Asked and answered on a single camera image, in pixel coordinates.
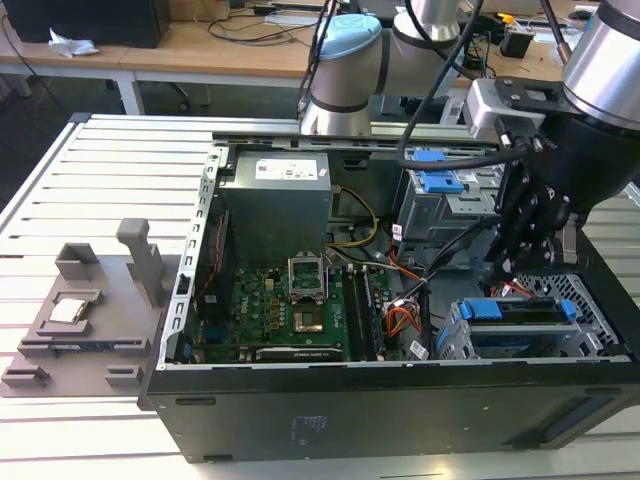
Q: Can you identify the green motherboard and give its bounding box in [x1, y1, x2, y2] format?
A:
[192, 259, 401, 364]

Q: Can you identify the grey metal drive cage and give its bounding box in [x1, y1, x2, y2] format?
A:
[394, 147, 506, 251]

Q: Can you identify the grey power supply unit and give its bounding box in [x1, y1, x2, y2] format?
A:
[215, 150, 334, 256]

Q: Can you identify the small black box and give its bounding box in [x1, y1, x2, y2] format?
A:
[499, 27, 535, 59]

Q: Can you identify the red disk wire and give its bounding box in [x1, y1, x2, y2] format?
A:
[501, 279, 532, 301]

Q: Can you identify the dark RAM stick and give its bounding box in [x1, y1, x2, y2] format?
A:
[48, 340, 109, 352]

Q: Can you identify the grey parts rack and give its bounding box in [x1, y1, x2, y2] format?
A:
[0, 217, 184, 400]

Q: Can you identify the black graphics card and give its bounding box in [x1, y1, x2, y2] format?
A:
[255, 346, 346, 363]

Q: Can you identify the thick black wire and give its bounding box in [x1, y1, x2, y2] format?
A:
[422, 219, 501, 289]

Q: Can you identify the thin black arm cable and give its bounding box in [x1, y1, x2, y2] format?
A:
[297, 0, 337, 109]

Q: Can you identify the grey wire bundle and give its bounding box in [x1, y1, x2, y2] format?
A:
[327, 248, 426, 282]

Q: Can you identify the large black box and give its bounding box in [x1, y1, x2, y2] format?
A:
[2, 0, 171, 50]

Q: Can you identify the thick black gripper cable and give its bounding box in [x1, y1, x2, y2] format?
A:
[398, 0, 526, 169]

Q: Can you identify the wooden desk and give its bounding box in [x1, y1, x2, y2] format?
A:
[0, 14, 591, 117]

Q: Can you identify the metal socket cover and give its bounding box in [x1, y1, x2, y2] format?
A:
[288, 254, 329, 304]

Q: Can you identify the black PC case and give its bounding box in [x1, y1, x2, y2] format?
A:
[137, 130, 640, 464]

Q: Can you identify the orange wire bundle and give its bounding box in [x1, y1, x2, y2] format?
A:
[383, 305, 422, 337]

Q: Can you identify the blue disk carrier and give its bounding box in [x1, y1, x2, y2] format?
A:
[407, 148, 464, 194]

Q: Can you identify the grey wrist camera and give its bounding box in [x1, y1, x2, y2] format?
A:
[463, 78, 546, 137]

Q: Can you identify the perforated metal disk bay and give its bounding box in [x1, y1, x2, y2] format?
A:
[433, 272, 631, 361]

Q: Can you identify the black RAM slot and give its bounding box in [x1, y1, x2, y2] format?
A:
[361, 268, 387, 359]
[343, 268, 370, 362]

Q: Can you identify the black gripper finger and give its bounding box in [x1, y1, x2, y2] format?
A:
[522, 187, 569, 274]
[492, 160, 534, 282]

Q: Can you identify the crumpled white paper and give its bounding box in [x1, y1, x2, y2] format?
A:
[47, 27, 100, 60]

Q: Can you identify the silver CPU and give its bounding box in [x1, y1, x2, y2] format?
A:
[49, 295, 94, 324]

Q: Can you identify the CPU socket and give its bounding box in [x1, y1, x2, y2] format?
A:
[293, 308, 327, 335]

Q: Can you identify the hard disk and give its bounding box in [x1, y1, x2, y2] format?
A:
[459, 297, 577, 352]

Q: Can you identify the yellow and black wire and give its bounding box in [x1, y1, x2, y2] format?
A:
[324, 185, 380, 250]

